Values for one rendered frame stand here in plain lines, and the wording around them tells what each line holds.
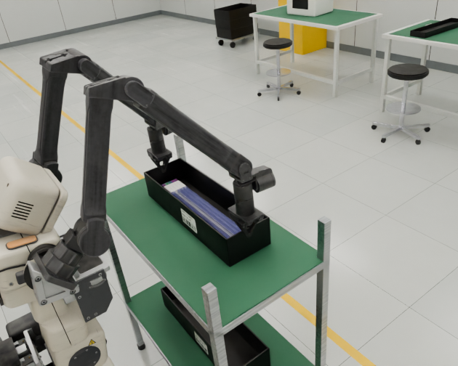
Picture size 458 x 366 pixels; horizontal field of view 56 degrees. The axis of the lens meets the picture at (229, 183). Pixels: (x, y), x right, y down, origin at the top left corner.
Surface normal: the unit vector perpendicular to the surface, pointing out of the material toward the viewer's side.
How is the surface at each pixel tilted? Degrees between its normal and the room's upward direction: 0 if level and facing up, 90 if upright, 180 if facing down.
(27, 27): 90
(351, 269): 0
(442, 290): 0
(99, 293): 90
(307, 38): 90
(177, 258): 0
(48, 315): 90
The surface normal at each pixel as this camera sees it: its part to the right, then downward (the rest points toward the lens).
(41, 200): 0.58, 0.38
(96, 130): 0.40, 0.27
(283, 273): -0.09, -0.85
